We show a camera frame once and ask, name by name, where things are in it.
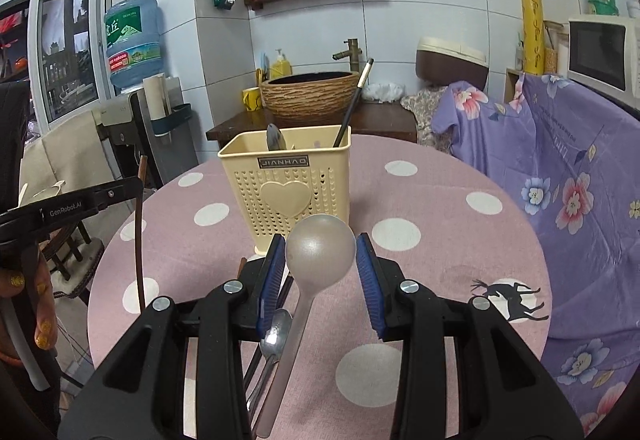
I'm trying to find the yellow patterned roll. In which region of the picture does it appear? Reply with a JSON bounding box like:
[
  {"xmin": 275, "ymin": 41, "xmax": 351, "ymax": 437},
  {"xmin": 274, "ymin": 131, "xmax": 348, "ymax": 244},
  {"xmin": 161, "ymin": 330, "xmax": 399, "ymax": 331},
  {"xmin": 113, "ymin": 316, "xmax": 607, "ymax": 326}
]
[{"xmin": 521, "ymin": 0, "xmax": 545, "ymax": 75}]

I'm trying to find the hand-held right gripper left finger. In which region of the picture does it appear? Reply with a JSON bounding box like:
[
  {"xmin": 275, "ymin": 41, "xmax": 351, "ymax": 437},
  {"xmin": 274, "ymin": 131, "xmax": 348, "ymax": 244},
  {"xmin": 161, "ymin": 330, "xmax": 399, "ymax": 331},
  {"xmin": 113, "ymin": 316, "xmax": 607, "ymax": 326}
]
[{"xmin": 59, "ymin": 234, "xmax": 288, "ymax": 440}]

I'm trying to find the brass faucet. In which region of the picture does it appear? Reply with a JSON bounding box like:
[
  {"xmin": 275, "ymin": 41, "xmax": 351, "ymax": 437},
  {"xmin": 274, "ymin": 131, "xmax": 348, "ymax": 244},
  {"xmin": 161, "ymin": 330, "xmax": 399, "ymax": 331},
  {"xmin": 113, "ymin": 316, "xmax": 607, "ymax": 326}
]
[{"xmin": 332, "ymin": 38, "xmax": 361, "ymax": 73}]

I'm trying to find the grey water dispenser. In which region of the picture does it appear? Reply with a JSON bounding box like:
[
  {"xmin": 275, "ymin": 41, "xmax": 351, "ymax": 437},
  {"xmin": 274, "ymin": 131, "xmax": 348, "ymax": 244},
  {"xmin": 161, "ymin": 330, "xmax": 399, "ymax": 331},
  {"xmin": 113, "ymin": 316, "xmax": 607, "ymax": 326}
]
[{"xmin": 92, "ymin": 74, "xmax": 194, "ymax": 193}]

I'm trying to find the person's left hand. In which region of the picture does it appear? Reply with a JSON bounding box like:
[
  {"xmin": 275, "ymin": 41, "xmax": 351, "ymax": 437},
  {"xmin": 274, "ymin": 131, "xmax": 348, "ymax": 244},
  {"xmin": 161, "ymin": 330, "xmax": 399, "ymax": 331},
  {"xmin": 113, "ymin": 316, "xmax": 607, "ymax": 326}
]
[{"xmin": 0, "ymin": 245, "xmax": 58, "ymax": 351}]

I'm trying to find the glass door with frame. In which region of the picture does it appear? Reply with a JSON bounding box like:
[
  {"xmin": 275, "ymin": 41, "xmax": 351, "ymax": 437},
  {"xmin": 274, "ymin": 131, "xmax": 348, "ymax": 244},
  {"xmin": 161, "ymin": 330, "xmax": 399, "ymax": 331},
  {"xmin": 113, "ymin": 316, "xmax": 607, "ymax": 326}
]
[{"xmin": 0, "ymin": 0, "xmax": 113, "ymax": 125}]

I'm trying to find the small metal spoon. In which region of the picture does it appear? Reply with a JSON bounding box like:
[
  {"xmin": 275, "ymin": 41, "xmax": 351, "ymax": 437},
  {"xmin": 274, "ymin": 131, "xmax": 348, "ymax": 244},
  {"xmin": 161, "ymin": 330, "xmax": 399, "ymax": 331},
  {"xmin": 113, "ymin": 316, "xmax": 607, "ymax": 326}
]
[{"xmin": 245, "ymin": 309, "xmax": 294, "ymax": 416}]

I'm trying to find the beige floral cloth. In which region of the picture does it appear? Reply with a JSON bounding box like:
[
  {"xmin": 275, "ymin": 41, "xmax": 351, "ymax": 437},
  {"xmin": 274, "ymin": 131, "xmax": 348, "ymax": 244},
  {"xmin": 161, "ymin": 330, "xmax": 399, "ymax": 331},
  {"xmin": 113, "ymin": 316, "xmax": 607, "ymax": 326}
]
[{"xmin": 401, "ymin": 86, "xmax": 451, "ymax": 151}]

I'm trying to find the yellow soap pump bottle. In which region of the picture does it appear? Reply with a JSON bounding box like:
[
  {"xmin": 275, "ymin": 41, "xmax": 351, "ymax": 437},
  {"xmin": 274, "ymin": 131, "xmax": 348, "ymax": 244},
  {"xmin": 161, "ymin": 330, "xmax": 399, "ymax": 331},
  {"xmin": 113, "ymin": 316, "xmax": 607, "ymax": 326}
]
[{"xmin": 269, "ymin": 48, "xmax": 293, "ymax": 81}]

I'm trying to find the white plastic bag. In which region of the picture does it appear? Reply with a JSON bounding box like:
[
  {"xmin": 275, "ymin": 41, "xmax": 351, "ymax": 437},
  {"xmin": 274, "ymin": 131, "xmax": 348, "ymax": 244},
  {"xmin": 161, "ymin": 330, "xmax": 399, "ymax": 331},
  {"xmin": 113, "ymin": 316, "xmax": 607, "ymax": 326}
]
[{"xmin": 361, "ymin": 80, "xmax": 404, "ymax": 103}]

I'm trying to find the wooden chair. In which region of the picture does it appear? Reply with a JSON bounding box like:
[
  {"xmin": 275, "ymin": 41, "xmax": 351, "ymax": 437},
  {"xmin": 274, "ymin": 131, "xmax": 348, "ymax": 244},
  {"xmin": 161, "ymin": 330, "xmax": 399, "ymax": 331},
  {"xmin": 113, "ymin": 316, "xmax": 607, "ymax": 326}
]
[{"xmin": 45, "ymin": 220, "xmax": 107, "ymax": 303}]

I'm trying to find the beige perforated utensil holder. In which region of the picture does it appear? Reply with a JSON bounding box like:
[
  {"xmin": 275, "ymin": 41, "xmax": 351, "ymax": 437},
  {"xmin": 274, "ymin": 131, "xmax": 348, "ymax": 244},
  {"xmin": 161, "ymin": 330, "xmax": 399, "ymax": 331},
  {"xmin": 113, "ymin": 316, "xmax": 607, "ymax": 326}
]
[{"xmin": 218, "ymin": 126, "xmax": 352, "ymax": 255}]

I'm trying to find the dark wooden cabinet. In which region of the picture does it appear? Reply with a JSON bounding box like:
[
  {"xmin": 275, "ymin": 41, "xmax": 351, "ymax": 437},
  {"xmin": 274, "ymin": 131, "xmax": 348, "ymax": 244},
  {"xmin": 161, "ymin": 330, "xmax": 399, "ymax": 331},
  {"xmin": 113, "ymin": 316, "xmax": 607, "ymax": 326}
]
[{"xmin": 206, "ymin": 100, "xmax": 418, "ymax": 155}]

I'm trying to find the brown wooden chopstick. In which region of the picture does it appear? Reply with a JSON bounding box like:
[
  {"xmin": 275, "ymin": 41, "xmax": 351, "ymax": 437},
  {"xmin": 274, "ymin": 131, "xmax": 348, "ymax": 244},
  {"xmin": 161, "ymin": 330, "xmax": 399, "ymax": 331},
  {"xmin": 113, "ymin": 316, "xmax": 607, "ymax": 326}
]
[{"xmin": 134, "ymin": 156, "xmax": 149, "ymax": 313}]

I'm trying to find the small wooden box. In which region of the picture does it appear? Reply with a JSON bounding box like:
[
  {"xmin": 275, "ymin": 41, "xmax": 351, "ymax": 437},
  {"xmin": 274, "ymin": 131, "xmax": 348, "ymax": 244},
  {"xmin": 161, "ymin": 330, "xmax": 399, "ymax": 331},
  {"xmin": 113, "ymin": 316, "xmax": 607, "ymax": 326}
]
[{"xmin": 505, "ymin": 67, "xmax": 526, "ymax": 104}]

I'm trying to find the white microwave oven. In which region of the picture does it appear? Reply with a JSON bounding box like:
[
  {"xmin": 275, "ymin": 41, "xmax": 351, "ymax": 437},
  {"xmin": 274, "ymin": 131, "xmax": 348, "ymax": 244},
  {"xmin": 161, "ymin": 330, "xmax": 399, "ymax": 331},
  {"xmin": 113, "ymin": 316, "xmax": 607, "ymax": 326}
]
[{"xmin": 567, "ymin": 14, "xmax": 640, "ymax": 106}]

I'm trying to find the brown and cream rice cooker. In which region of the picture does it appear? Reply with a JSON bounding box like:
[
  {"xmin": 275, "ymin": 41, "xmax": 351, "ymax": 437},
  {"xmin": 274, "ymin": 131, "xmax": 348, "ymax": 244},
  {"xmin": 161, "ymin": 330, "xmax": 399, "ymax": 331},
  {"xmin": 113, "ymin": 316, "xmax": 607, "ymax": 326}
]
[{"xmin": 414, "ymin": 36, "xmax": 490, "ymax": 93}]

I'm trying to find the large grey ladle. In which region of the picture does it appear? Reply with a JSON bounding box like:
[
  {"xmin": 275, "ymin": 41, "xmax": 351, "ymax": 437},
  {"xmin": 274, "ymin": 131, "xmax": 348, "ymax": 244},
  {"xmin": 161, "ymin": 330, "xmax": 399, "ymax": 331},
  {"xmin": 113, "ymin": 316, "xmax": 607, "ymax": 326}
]
[{"xmin": 255, "ymin": 214, "xmax": 357, "ymax": 439}]

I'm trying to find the yellow mug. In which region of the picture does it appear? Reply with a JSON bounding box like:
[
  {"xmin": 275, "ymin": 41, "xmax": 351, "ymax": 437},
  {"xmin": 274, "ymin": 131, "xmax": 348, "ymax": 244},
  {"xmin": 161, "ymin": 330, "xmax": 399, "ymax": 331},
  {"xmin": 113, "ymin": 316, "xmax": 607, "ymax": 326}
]
[{"xmin": 242, "ymin": 86, "xmax": 264, "ymax": 112}]

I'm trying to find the black chopstick with gold band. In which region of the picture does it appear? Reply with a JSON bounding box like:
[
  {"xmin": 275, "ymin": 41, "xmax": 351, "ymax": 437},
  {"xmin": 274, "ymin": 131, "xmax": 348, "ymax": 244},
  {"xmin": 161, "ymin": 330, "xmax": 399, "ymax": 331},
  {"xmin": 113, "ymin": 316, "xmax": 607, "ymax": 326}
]
[{"xmin": 333, "ymin": 58, "xmax": 375, "ymax": 147}]

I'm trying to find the white cable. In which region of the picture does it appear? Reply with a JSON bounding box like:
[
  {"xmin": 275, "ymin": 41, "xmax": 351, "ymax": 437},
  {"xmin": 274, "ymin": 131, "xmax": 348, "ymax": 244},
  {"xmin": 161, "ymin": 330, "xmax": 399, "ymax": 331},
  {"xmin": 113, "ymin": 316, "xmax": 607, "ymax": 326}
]
[{"xmin": 0, "ymin": 297, "xmax": 52, "ymax": 392}]

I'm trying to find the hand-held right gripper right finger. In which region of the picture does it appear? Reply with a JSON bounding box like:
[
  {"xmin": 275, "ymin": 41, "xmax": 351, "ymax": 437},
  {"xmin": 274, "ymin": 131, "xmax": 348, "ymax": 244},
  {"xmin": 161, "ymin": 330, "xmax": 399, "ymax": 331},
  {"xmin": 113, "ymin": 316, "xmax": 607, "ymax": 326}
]
[{"xmin": 355, "ymin": 232, "xmax": 585, "ymax": 440}]

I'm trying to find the woven brown wash basin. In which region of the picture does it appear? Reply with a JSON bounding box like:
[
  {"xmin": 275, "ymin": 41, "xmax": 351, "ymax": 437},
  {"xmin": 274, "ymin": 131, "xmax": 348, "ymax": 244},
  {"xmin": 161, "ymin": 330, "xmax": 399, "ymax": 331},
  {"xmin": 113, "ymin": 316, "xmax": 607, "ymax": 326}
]
[{"xmin": 259, "ymin": 71, "xmax": 362, "ymax": 127}]

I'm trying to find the purple floral cloth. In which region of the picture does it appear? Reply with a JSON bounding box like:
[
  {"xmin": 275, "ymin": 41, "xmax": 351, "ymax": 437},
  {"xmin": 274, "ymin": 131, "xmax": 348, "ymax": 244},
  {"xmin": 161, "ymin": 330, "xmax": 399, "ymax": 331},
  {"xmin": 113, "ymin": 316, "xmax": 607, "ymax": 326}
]
[{"xmin": 431, "ymin": 72, "xmax": 640, "ymax": 436}]

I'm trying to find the blue water jug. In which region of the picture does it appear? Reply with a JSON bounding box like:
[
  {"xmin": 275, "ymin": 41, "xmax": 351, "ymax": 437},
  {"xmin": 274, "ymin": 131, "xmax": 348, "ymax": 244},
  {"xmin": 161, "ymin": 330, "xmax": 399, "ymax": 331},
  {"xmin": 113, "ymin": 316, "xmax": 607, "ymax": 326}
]
[{"xmin": 103, "ymin": 0, "xmax": 163, "ymax": 89}]

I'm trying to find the glass jar with wooden lid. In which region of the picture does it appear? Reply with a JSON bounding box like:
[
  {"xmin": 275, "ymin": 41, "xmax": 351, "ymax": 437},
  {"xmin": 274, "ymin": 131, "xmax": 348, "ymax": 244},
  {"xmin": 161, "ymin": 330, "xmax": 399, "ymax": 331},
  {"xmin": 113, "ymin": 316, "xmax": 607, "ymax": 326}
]
[{"xmin": 543, "ymin": 20, "xmax": 571, "ymax": 74}]

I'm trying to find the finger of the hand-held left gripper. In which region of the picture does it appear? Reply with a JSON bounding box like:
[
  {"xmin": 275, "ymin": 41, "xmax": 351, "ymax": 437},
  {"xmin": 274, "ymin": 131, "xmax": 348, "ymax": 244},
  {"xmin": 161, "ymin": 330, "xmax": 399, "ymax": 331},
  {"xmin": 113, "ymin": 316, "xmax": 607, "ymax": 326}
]
[{"xmin": 0, "ymin": 176, "xmax": 144, "ymax": 243}]

